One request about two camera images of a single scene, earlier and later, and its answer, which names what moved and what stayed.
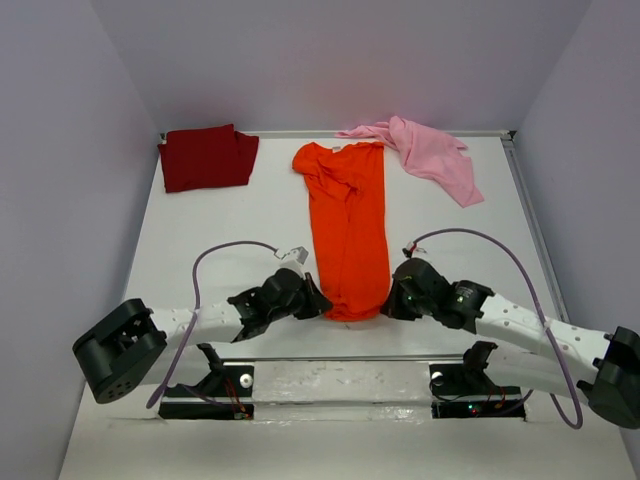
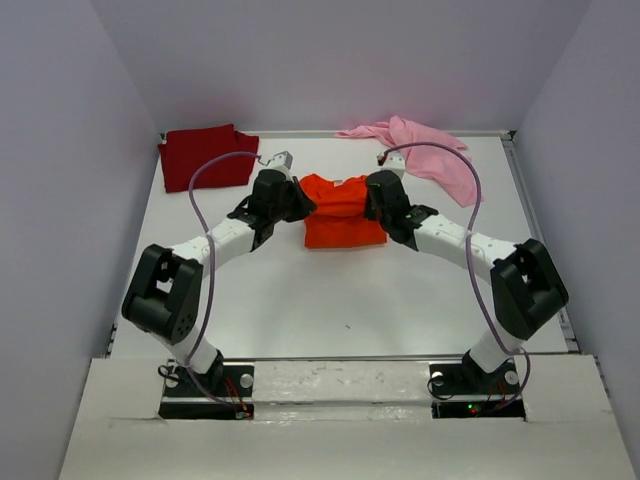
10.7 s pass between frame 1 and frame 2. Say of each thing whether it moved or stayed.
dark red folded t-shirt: stayed
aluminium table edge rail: stayed
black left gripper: moved
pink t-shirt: stayed
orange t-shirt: moved
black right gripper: moved
